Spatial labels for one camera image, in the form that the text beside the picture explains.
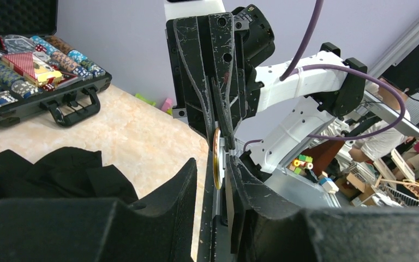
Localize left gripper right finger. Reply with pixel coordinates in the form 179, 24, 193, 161
225, 156, 419, 261

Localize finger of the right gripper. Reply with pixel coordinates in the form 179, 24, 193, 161
211, 76, 235, 150
173, 17, 216, 147

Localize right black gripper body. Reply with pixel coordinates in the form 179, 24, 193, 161
165, 4, 275, 139

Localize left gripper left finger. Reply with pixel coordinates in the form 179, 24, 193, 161
0, 158, 197, 261

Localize black garment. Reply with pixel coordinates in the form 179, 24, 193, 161
0, 147, 139, 204

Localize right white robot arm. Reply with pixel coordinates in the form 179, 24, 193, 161
164, 1, 367, 173

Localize green and pink toys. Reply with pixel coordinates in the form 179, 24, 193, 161
134, 93, 175, 116

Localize person in white shirt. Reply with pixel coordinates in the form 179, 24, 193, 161
349, 83, 407, 163

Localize black poker chip case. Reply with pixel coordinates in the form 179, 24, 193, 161
0, 1, 112, 128

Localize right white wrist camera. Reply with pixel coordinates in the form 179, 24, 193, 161
163, 0, 226, 21

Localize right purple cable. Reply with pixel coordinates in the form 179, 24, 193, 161
242, 0, 406, 153

